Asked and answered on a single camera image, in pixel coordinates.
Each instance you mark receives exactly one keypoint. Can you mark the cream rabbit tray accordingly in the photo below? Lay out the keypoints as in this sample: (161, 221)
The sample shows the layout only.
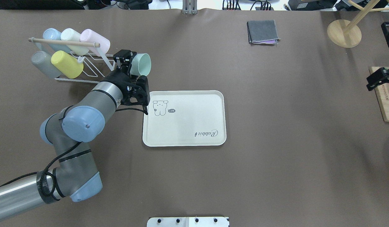
(185, 118)

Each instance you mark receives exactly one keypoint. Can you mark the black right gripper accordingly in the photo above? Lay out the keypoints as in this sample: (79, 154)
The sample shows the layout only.
(377, 78)

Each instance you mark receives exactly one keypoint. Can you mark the white wire cup rack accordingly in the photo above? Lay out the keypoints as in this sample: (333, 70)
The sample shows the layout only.
(89, 69)

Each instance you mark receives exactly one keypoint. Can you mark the white cup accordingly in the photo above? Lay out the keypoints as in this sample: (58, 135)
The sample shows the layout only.
(70, 34)

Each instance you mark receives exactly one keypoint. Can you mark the folded grey cloth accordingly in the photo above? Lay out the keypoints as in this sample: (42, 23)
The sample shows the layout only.
(262, 32)

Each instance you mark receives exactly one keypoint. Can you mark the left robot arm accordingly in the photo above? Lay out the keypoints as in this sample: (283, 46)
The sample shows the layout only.
(73, 172)

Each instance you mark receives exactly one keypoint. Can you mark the pink cup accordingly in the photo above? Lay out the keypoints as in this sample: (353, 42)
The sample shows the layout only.
(90, 36)

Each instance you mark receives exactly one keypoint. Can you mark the yellow cup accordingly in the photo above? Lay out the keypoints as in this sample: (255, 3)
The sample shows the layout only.
(67, 64)

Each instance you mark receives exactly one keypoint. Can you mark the aluminium frame post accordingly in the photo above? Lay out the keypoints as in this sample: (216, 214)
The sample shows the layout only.
(189, 7)

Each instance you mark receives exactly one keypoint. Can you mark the wooden mug tree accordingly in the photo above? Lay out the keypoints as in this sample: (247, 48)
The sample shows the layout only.
(347, 34)

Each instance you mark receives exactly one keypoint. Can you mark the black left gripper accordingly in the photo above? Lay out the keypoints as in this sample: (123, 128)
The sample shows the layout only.
(117, 79)

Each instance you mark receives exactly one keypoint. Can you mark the bamboo cutting board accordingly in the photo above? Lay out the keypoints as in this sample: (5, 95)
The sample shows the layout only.
(382, 93)

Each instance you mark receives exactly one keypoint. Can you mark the green cup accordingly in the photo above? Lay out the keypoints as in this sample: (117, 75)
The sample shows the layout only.
(141, 65)

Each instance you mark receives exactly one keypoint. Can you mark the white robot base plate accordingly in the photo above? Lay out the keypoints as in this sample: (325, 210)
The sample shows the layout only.
(188, 222)

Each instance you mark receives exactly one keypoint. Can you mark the blue cup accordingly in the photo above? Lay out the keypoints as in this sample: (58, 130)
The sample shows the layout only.
(53, 34)

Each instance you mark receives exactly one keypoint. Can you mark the grey cup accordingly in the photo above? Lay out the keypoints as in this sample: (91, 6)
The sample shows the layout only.
(42, 61)

